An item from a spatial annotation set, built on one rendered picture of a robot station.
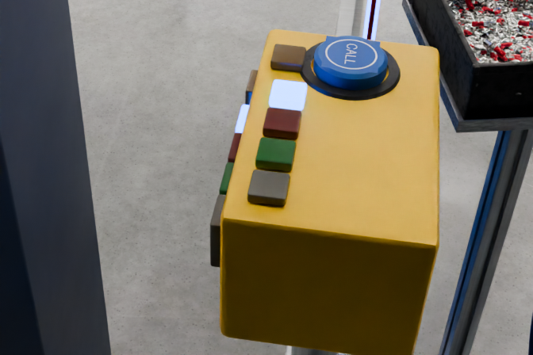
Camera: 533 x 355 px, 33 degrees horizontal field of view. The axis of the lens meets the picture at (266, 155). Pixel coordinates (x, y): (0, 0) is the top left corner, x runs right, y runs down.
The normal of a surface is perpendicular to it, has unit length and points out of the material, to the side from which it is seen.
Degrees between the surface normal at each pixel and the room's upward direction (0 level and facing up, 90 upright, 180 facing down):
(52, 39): 90
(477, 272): 90
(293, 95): 0
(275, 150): 0
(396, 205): 0
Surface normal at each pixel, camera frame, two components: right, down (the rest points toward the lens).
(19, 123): 0.99, 0.10
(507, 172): 0.12, 0.66
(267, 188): 0.04, -0.75
